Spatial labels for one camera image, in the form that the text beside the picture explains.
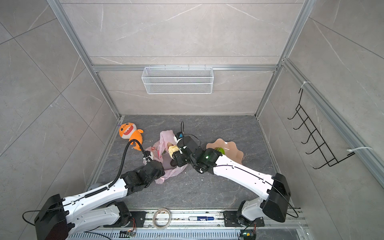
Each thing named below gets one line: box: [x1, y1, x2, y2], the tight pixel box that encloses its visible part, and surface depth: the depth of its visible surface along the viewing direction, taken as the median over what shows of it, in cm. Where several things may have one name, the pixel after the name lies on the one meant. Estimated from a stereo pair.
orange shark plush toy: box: [118, 122, 144, 151], surface depth 103 cm
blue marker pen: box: [188, 216, 215, 222], surface depth 74 cm
